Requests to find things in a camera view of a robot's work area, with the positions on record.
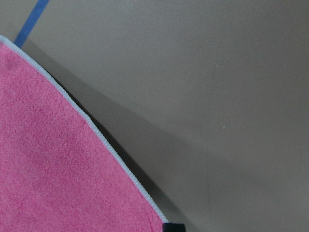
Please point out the pink and grey towel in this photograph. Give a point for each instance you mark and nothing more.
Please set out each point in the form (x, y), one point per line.
(58, 173)

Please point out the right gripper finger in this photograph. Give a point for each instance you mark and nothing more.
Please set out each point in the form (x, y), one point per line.
(173, 227)

